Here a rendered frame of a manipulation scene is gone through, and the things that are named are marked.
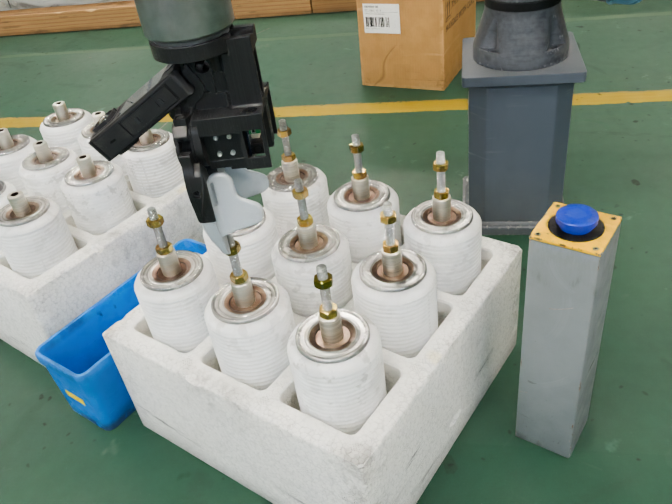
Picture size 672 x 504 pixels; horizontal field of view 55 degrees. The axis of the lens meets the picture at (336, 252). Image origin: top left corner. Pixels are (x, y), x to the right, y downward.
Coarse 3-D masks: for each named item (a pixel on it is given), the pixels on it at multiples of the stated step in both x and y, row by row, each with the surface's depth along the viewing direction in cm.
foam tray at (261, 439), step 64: (512, 256) 83; (128, 320) 82; (448, 320) 75; (512, 320) 90; (128, 384) 85; (192, 384) 73; (448, 384) 75; (192, 448) 85; (256, 448) 72; (320, 448) 63; (384, 448) 64; (448, 448) 81
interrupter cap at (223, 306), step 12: (228, 288) 73; (264, 288) 72; (276, 288) 72; (216, 300) 72; (228, 300) 71; (264, 300) 71; (276, 300) 70; (216, 312) 70; (228, 312) 70; (240, 312) 69; (252, 312) 69; (264, 312) 69; (240, 324) 68
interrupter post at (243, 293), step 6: (246, 282) 69; (234, 288) 69; (240, 288) 69; (246, 288) 69; (252, 288) 70; (234, 294) 70; (240, 294) 69; (246, 294) 69; (252, 294) 70; (240, 300) 70; (246, 300) 70; (252, 300) 70; (240, 306) 70; (246, 306) 70
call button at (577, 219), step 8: (560, 208) 65; (568, 208) 64; (576, 208) 64; (584, 208) 64; (592, 208) 64; (560, 216) 64; (568, 216) 63; (576, 216) 63; (584, 216) 63; (592, 216) 63; (560, 224) 63; (568, 224) 63; (576, 224) 62; (584, 224) 62; (592, 224) 62; (568, 232) 64; (576, 232) 63; (584, 232) 63
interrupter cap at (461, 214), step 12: (420, 204) 82; (432, 204) 82; (456, 204) 81; (420, 216) 80; (432, 216) 80; (456, 216) 80; (468, 216) 79; (420, 228) 78; (432, 228) 78; (444, 228) 77; (456, 228) 77
